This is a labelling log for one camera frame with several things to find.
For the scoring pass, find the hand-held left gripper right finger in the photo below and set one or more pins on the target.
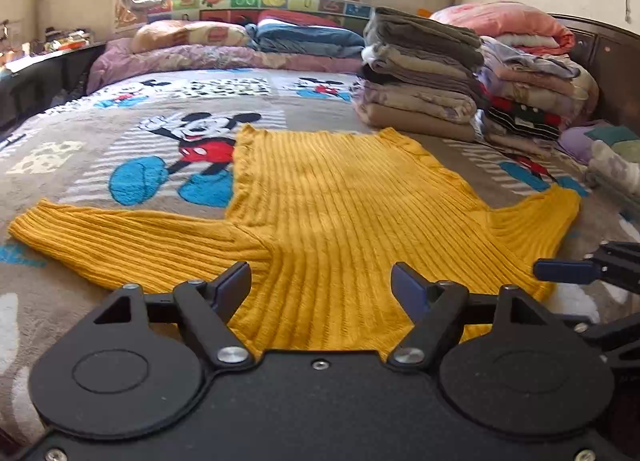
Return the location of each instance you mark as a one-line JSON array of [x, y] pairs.
[[407, 287]]

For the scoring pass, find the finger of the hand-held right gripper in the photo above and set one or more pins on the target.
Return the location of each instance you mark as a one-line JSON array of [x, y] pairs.
[[617, 336], [562, 271]]

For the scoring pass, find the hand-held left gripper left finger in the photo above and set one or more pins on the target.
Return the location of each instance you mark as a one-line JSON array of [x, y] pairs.
[[236, 283]]

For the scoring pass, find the yellow ribbed knit sweater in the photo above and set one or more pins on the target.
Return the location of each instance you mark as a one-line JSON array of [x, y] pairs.
[[325, 201]]

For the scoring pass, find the stack of folded mixed clothes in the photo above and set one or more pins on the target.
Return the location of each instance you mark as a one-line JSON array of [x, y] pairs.
[[530, 91]]

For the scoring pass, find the pale patterned cloth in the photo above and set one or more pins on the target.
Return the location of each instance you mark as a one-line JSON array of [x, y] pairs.
[[612, 166]]

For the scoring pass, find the purple cloth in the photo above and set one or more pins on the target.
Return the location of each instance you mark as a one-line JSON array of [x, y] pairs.
[[580, 141]]

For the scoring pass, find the dark wooden headboard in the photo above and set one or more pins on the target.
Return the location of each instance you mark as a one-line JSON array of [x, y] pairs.
[[612, 71]]

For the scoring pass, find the stack of folded brown blankets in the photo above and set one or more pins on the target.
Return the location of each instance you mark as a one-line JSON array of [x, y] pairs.
[[420, 71]]

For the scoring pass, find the purple pink rolled quilt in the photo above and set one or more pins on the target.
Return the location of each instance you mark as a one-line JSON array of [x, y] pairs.
[[200, 61]]

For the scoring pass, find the cartoon mouse printed blanket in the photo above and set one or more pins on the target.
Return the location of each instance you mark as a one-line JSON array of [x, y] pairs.
[[75, 116]]

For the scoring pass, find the orange floral pillow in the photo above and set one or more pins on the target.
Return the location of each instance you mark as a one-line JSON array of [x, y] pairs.
[[190, 35]]

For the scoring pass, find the blue folded quilt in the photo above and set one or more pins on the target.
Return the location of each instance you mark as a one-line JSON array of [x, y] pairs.
[[305, 38]]

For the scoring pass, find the pink folded quilt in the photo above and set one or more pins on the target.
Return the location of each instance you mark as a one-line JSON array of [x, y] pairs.
[[505, 21]]

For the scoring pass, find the dark side table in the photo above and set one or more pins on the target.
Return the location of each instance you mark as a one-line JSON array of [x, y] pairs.
[[40, 81]]

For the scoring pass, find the clutter of small table things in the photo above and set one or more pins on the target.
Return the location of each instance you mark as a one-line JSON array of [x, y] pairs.
[[60, 41]]

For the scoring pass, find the colourful picture wall strip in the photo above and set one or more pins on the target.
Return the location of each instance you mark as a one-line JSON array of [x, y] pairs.
[[280, 3]]

